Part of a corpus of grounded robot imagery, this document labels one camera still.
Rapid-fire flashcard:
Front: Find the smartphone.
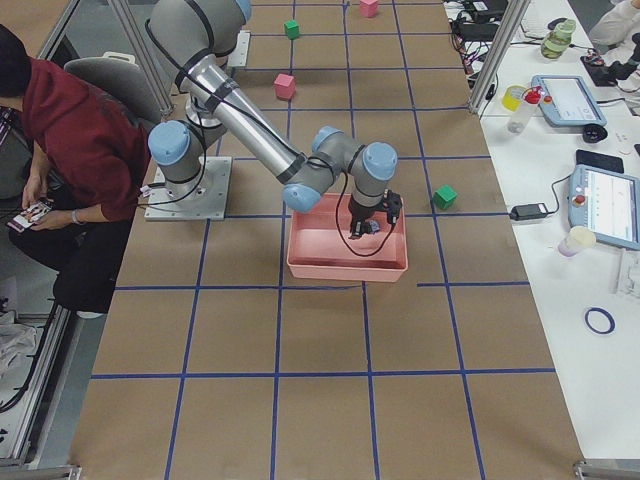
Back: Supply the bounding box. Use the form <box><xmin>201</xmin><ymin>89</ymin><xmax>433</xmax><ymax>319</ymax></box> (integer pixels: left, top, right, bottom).
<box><xmin>7</xmin><ymin>199</ymin><xmax>53</xmax><ymax>233</ymax></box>

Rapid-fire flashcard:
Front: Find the lower teach pendant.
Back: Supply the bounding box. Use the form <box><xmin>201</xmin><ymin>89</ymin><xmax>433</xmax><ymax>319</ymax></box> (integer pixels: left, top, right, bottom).
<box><xmin>568</xmin><ymin>164</ymin><xmax>639</xmax><ymax>251</ymax></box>

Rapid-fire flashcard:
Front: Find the grey office chair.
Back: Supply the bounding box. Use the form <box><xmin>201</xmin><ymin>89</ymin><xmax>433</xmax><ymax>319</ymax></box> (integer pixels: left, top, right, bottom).
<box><xmin>64</xmin><ymin>57</ymin><xmax>163</xmax><ymax>125</ymax></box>

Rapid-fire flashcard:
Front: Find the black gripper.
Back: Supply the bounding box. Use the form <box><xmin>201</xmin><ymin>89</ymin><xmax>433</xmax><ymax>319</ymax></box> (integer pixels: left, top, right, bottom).
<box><xmin>348</xmin><ymin>189</ymin><xmax>403</xmax><ymax>235</ymax></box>

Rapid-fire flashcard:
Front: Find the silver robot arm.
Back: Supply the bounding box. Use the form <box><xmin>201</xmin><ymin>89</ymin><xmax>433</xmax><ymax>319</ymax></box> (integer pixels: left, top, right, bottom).
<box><xmin>145</xmin><ymin>1</ymin><xmax>402</xmax><ymax>238</ymax></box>

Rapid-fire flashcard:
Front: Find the pink cube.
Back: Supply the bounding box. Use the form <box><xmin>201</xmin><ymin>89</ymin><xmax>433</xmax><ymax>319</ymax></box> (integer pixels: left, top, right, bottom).
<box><xmin>273</xmin><ymin>73</ymin><xmax>296</xmax><ymax>101</ymax></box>
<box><xmin>359</xmin><ymin>0</ymin><xmax>379</xmax><ymax>18</ymax></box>

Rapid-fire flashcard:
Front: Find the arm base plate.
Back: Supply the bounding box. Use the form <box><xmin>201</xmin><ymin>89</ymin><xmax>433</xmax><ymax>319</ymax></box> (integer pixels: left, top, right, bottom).
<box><xmin>226</xmin><ymin>30</ymin><xmax>251</xmax><ymax>69</ymax></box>
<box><xmin>144</xmin><ymin>156</ymin><xmax>233</xmax><ymax>221</ymax></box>

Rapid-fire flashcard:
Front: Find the green cube near bin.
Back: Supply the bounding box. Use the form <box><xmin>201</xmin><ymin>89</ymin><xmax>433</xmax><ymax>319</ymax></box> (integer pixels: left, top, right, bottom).
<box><xmin>432</xmin><ymin>184</ymin><xmax>458</xmax><ymax>210</ymax></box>

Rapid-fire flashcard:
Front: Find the white paper cup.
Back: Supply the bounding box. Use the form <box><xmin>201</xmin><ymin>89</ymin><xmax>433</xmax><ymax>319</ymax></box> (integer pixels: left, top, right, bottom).
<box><xmin>557</xmin><ymin>226</ymin><xmax>597</xmax><ymax>258</ymax></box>

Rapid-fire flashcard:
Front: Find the pink plastic bin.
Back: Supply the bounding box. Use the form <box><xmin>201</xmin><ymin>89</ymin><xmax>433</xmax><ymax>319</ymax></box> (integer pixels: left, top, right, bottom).
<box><xmin>287</xmin><ymin>193</ymin><xmax>408</xmax><ymax>282</ymax></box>

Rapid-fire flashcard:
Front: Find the green cube near arm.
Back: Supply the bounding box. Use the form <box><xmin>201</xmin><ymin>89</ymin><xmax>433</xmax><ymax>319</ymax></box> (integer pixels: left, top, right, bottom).
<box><xmin>283</xmin><ymin>19</ymin><xmax>300</xmax><ymax>40</ymax></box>

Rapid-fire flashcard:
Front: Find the pink cube far side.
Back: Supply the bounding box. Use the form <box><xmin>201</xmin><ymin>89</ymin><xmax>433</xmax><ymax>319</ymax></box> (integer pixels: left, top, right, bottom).
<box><xmin>359</xmin><ymin>0</ymin><xmax>379</xmax><ymax>18</ymax></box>

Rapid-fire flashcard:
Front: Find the black power adapter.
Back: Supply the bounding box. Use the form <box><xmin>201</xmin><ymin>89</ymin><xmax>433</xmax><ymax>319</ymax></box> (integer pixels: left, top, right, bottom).
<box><xmin>509</xmin><ymin>203</ymin><xmax>549</xmax><ymax>221</ymax></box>

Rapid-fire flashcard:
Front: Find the green water bottle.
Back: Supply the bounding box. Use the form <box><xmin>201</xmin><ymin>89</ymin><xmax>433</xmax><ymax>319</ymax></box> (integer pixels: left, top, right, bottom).
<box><xmin>540</xmin><ymin>19</ymin><xmax>576</xmax><ymax>60</ymax></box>

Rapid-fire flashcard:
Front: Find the blue tape ring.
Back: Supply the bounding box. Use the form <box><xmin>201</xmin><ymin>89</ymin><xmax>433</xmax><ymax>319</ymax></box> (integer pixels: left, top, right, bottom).
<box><xmin>583</xmin><ymin>306</ymin><xmax>617</xmax><ymax>336</ymax></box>

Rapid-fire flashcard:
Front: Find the aluminium frame post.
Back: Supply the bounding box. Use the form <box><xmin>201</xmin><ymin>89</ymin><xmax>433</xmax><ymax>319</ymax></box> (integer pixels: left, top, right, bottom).
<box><xmin>468</xmin><ymin>0</ymin><xmax>530</xmax><ymax>113</ymax></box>

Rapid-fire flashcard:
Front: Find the person in red hoodie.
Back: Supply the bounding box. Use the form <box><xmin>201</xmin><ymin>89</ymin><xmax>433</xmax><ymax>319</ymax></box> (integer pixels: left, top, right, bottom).
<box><xmin>1</xmin><ymin>27</ymin><xmax>151</xmax><ymax>318</ymax></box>

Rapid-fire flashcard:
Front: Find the upper teach pendant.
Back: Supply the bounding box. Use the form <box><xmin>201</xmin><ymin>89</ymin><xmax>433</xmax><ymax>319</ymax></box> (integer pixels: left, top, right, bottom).
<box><xmin>531</xmin><ymin>75</ymin><xmax>607</xmax><ymax>127</ymax></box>

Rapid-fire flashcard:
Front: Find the clear plastic bottle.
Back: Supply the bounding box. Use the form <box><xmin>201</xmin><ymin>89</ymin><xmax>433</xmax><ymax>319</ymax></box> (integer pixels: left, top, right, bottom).
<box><xmin>507</xmin><ymin>85</ymin><xmax>545</xmax><ymax>134</ymax></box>

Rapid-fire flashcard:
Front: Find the teach pendant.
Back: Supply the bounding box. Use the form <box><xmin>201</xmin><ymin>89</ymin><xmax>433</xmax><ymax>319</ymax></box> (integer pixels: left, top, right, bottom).
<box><xmin>531</xmin><ymin>75</ymin><xmax>607</xmax><ymax>127</ymax></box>
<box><xmin>568</xmin><ymin>164</ymin><xmax>639</xmax><ymax>251</ymax></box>

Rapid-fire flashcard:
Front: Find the pink cube centre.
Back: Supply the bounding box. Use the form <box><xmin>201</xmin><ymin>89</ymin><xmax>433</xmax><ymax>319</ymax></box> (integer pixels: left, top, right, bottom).
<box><xmin>273</xmin><ymin>73</ymin><xmax>296</xmax><ymax>101</ymax></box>

